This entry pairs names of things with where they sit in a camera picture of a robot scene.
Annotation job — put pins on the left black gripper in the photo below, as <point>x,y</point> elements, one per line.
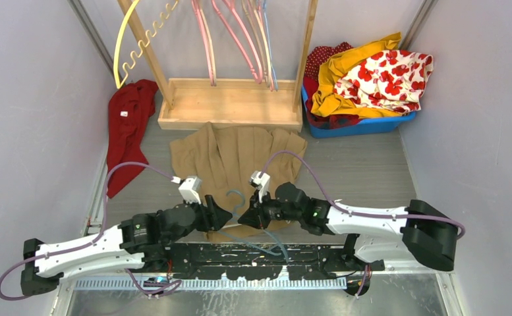
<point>217,216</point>

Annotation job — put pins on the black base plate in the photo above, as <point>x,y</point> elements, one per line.
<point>206,261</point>

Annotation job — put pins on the wooden hanger rack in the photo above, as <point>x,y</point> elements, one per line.
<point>188,103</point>

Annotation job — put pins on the dark red garment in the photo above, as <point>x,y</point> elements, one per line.
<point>129,111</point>

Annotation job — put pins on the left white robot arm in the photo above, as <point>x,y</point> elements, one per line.
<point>138,244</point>

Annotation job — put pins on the teal blue wire hanger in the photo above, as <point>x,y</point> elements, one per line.
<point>233,232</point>

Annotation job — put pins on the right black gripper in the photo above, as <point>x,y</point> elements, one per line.
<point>252,217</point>

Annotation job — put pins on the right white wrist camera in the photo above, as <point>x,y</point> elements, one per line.
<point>261,181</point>

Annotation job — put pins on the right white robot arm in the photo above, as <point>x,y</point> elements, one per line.
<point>417,231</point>

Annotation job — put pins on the light blue hanger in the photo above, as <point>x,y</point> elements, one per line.
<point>275,84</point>

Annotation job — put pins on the white red floral garment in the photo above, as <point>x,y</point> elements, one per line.
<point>387,84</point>

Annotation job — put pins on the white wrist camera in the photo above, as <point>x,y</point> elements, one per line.
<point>261,181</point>
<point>188,188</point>

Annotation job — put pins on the white slotted cable duct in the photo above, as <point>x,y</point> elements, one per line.
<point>281,283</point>

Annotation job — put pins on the red polka dot garment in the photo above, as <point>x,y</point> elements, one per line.
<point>320,55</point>

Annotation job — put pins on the tan brown skirt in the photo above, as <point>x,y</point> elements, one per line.
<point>225,158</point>

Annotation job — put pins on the beige hanger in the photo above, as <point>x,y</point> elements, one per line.
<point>253,11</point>

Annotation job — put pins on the blue plastic bin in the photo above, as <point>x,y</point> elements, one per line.
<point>366,126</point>

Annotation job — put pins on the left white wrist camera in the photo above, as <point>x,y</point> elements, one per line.
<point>188,188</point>

